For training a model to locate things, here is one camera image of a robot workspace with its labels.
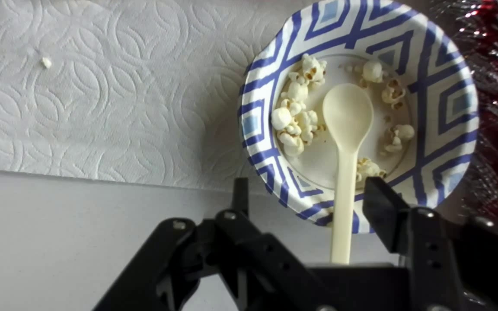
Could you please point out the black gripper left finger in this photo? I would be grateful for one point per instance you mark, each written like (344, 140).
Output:
(240, 195)

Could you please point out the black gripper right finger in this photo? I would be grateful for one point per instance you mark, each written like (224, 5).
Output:
(385, 213)

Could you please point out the cream plastic spoon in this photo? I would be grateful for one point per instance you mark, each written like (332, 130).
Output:
(347, 114)

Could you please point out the blue patterned paper bowl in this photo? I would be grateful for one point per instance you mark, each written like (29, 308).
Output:
(442, 99)

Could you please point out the white embossed paper towel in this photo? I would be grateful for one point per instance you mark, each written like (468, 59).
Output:
(140, 90)

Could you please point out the red silver tinsel garland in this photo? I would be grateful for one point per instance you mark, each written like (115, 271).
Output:
(473, 28)

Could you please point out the popcorn crumb on towel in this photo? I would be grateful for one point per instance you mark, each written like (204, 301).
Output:
(45, 62)

